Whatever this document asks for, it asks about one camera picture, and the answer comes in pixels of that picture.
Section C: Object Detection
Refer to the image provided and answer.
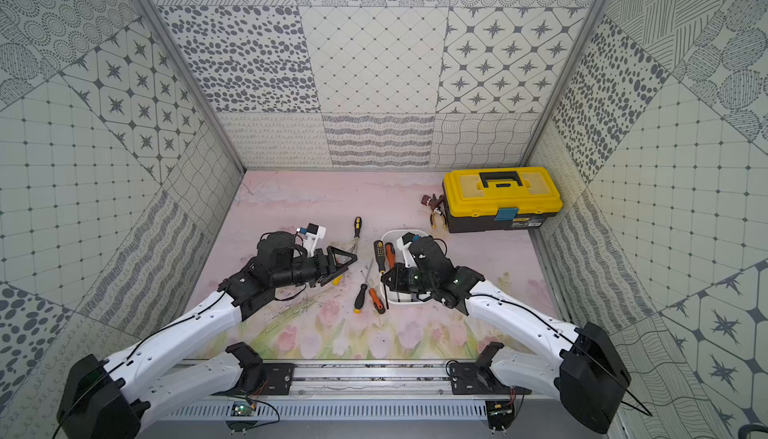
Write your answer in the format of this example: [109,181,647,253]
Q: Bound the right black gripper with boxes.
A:
[381,262,437,294]

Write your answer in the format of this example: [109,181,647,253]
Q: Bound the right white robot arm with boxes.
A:
[373,232,631,434]

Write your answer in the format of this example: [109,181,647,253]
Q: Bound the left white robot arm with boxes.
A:
[56,231,357,438]

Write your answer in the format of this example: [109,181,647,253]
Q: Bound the slim black yellow screwdriver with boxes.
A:
[349,216,362,254]

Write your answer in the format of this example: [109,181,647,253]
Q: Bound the white rectangular storage tray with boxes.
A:
[378,229,429,306]

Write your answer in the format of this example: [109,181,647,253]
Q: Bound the black yellow stubby screwdriver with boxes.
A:
[354,261,373,314]

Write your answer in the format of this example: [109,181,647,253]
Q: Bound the yellow black toolbox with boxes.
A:
[440,167,563,233]

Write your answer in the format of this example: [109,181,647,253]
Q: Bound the green circuit board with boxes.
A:
[230,401,255,417]

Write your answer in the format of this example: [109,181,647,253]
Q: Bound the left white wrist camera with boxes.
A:
[297,223,326,257]

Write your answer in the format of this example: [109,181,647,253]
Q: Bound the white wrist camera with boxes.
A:
[297,223,326,257]
[395,232,420,268]

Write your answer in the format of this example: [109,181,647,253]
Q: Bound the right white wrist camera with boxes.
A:
[395,232,420,268]

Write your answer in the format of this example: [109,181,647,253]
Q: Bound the brown clamp with wires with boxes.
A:
[421,194,447,229]

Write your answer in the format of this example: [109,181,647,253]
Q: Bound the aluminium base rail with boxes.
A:
[119,359,625,425]

